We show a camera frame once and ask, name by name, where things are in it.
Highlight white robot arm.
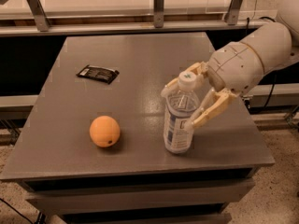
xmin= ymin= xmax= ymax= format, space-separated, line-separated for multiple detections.
xmin=161 ymin=0 xmax=299 ymax=131

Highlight clear plastic water bottle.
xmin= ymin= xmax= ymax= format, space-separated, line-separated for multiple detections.
xmin=163 ymin=70 xmax=201 ymax=155

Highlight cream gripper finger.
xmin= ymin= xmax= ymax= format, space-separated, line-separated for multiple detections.
xmin=184 ymin=88 xmax=238 ymax=131
xmin=161 ymin=62 xmax=207 ymax=98

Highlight metal bracket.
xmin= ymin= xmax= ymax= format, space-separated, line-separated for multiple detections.
xmin=224 ymin=0 xmax=243 ymax=25
xmin=153 ymin=0 xmax=164 ymax=28
xmin=26 ymin=0 xmax=50 ymax=32

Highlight left metal bracket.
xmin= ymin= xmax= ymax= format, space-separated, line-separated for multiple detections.
xmin=26 ymin=0 xmax=50 ymax=32

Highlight grey drawer cabinet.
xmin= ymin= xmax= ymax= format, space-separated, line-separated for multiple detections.
xmin=1 ymin=33 xmax=274 ymax=224

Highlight black snack packet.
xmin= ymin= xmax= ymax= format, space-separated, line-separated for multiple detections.
xmin=77 ymin=64 xmax=120 ymax=84

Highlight orange fruit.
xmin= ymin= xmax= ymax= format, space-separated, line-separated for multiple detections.
xmin=90 ymin=116 xmax=121 ymax=147

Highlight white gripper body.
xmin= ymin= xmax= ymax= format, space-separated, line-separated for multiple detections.
xmin=207 ymin=42 xmax=263 ymax=94

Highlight middle metal bracket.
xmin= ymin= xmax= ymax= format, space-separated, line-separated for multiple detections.
xmin=153 ymin=0 xmax=164 ymax=28

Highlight right metal bracket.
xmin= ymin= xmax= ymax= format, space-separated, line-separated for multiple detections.
xmin=224 ymin=0 xmax=243 ymax=25

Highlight black cable bottom left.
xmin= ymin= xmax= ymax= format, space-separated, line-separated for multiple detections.
xmin=0 ymin=197 xmax=36 ymax=224

